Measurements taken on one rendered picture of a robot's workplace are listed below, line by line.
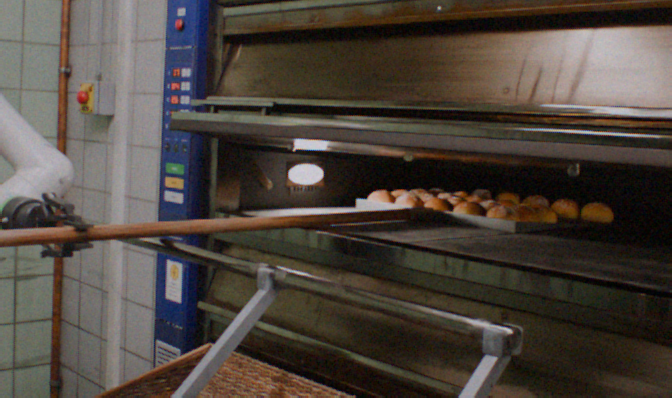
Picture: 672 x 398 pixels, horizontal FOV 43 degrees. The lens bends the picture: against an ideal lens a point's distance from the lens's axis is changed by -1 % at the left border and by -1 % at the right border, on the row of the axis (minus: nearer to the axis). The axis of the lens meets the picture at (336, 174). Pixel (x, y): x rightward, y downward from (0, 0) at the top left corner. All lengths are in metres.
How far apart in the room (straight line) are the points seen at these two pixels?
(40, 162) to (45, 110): 1.02
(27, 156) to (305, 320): 0.71
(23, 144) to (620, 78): 1.25
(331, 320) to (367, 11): 0.67
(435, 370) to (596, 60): 0.66
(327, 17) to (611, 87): 0.73
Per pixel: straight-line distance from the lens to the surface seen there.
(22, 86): 2.97
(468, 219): 2.24
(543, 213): 2.32
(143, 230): 1.74
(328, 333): 1.92
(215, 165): 2.26
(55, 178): 1.98
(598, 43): 1.52
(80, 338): 2.97
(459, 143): 1.47
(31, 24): 2.99
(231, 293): 2.20
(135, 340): 2.65
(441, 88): 1.68
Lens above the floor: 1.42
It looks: 3 degrees down
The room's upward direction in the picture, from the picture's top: 3 degrees clockwise
